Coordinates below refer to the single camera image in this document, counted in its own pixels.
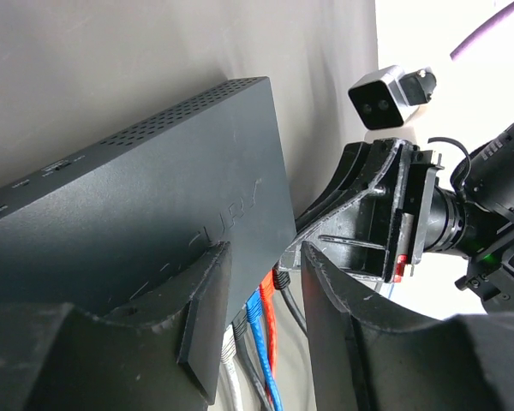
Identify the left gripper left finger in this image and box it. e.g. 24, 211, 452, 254
0, 242, 232, 410

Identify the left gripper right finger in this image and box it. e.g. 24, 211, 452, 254
302, 242, 514, 410

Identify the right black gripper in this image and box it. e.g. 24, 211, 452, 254
278, 139, 442, 283

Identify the black ethernet cable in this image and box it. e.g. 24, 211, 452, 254
272, 265, 309, 339

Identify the red ethernet cable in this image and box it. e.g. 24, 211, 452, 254
259, 273, 279, 386

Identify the black network switch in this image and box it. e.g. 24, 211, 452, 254
0, 77, 296, 327

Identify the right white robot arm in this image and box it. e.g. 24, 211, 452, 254
278, 124, 514, 313

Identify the blue ethernet cable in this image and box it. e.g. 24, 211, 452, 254
244, 290, 284, 411

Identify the overhead camera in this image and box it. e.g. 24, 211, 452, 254
348, 65, 437, 131

